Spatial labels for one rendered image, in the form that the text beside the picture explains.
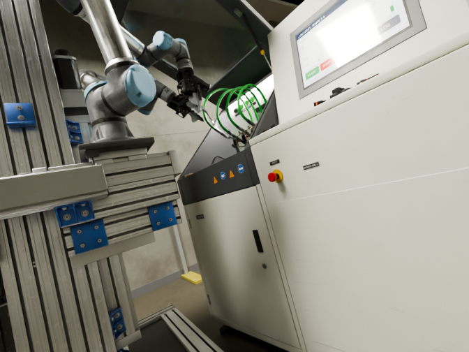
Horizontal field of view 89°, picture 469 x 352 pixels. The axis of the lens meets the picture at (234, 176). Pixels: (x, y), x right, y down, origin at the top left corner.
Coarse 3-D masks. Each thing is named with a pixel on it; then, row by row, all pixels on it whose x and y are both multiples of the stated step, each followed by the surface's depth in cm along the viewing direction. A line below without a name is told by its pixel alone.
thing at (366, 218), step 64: (320, 0) 103; (448, 0) 69; (384, 64) 81; (448, 64) 52; (320, 128) 76; (384, 128) 63; (448, 128) 54; (320, 192) 79; (384, 192) 65; (448, 192) 55; (320, 256) 83; (384, 256) 68; (448, 256) 57; (320, 320) 87; (384, 320) 70; (448, 320) 59
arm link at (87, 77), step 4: (80, 72) 128; (84, 72) 128; (88, 72) 128; (92, 72) 136; (80, 76) 126; (84, 76) 127; (88, 76) 127; (92, 76) 127; (80, 80) 127; (84, 80) 127; (88, 80) 126; (92, 80) 125; (96, 80) 124; (100, 80) 124; (104, 80) 124; (84, 84) 127; (88, 84) 126; (84, 88) 130
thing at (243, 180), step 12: (240, 156) 106; (204, 168) 127; (216, 168) 120; (228, 168) 113; (180, 180) 149; (192, 180) 139; (204, 180) 129; (228, 180) 114; (240, 180) 108; (252, 180) 103; (192, 192) 141; (204, 192) 131; (216, 192) 123; (228, 192) 116
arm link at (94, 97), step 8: (88, 88) 81; (96, 88) 81; (88, 96) 81; (96, 96) 80; (104, 96) 78; (88, 104) 82; (96, 104) 80; (104, 104) 79; (88, 112) 83; (96, 112) 80; (104, 112) 81; (112, 112) 81
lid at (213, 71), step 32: (128, 0) 124; (160, 0) 123; (192, 0) 121; (224, 0) 117; (192, 32) 137; (224, 32) 135; (256, 32) 130; (160, 64) 160; (192, 64) 159; (224, 64) 155; (256, 64) 149; (224, 96) 180
